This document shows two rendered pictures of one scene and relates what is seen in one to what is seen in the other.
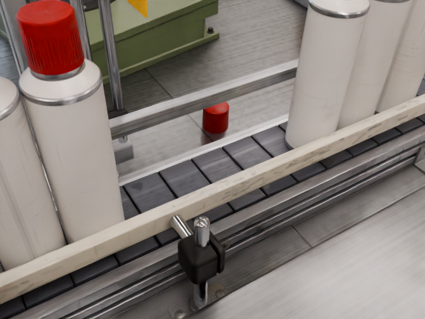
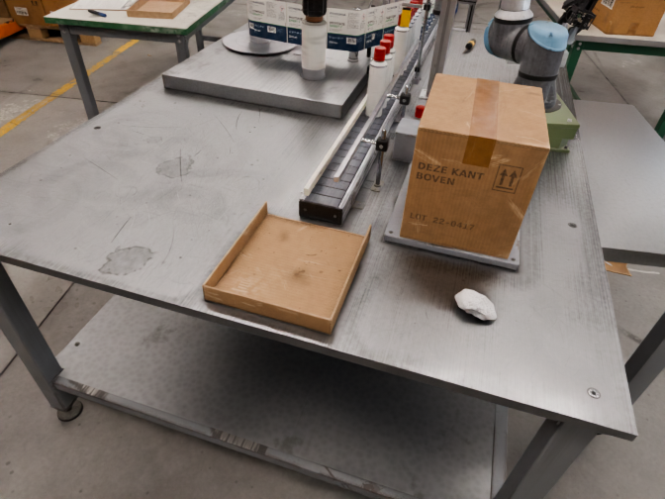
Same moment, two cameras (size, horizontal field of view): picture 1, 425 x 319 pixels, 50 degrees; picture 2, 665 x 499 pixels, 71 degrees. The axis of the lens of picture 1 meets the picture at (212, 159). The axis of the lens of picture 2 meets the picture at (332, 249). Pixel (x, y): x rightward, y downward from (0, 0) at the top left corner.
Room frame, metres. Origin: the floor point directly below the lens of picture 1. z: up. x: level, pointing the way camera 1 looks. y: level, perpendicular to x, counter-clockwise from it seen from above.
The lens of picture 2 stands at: (1.43, -1.21, 1.51)
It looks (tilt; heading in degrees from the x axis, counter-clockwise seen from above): 41 degrees down; 139
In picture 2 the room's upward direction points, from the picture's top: 3 degrees clockwise
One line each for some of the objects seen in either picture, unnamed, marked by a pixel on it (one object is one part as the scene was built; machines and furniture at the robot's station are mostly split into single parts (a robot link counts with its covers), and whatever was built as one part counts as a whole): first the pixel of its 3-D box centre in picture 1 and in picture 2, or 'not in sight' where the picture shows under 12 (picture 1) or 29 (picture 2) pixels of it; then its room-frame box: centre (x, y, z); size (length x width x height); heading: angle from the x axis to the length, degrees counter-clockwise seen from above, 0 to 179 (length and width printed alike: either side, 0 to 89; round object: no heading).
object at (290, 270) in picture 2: not in sight; (294, 259); (0.83, -0.78, 0.85); 0.30 x 0.26 x 0.04; 123
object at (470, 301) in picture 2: not in sight; (475, 305); (1.14, -0.58, 0.85); 0.08 x 0.07 x 0.04; 168
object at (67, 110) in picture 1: (76, 145); (400, 46); (0.25, 0.10, 0.98); 0.05 x 0.05 x 0.20
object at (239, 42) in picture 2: not in sight; (260, 42); (-0.32, -0.13, 0.89); 0.31 x 0.31 x 0.01
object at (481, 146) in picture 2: not in sight; (470, 161); (0.92, -0.36, 0.99); 0.30 x 0.24 x 0.27; 125
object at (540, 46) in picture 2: not in sight; (542, 48); (0.70, 0.24, 1.07); 0.13 x 0.12 x 0.14; 171
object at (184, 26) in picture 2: not in sight; (193, 46); (-1.84, 0.25, 0.40); 1.90 x 0.75 x 0.80; 133
